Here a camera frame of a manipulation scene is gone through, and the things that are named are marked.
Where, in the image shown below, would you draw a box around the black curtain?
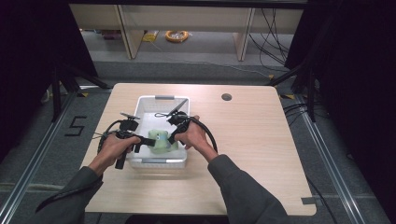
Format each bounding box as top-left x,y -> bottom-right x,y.
284,0 -> 396,216
0,0 -> 98,162

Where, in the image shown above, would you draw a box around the person's left hand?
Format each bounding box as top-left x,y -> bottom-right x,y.
88,133 -> 142,177

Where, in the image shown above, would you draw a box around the grey tape strip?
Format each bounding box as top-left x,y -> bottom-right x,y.
300,196 -> 318,206

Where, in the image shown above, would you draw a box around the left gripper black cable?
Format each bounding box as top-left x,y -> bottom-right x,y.
96,119 -> 126,155

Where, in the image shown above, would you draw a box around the bundle of black cables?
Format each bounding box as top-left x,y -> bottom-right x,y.
247,7 -> 295,68

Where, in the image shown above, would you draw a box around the person's right hand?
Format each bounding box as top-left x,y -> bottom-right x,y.
173,115 -> 219,163

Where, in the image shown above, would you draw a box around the black metal stand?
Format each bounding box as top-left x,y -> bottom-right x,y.
49,63 -> 111,123
264,60 -> 318,123

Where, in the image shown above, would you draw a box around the white plastic basket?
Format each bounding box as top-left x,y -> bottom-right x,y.
125,94 -> 191,170

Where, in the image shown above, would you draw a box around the orange cable coil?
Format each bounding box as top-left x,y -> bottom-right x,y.
164,29 -> 191,44

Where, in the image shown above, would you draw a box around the yellow packet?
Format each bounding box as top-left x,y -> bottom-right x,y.
142,30 -> 160,43

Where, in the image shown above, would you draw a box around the black floor cables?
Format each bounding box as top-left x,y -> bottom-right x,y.
281,101 -> 325,127

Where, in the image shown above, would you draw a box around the aluminium floor rail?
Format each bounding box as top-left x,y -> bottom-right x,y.
0,91 -> 78,224
294,94 -> 366,224

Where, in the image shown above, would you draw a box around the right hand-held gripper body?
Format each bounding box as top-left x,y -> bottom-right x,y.
166,98 -> 191,133

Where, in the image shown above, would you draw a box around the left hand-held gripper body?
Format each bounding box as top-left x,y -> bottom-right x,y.
114,111 -> 142,171

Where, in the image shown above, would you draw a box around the thin white cable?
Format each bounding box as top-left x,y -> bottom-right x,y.
148,40 -> 273,78

